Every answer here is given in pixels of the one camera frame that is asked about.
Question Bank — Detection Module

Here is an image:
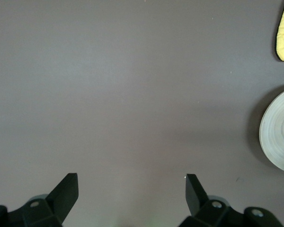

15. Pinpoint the round wooden plate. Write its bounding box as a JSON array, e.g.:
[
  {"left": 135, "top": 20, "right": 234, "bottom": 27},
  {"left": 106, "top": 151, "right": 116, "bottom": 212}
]
[{"left": 258, "top": 86, "right": 284, "bottom": 175}]

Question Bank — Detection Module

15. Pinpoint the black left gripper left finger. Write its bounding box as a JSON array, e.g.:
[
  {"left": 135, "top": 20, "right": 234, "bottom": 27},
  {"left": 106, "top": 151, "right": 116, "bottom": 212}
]
[{"left": 0, "top": 173, "right": 80, "bottom": 227}]

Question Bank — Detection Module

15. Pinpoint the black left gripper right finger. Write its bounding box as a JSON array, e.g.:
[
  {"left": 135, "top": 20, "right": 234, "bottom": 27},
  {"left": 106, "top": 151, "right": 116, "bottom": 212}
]
[{"left": 178, "top": 174, "right": 283, "bottom": 227}]

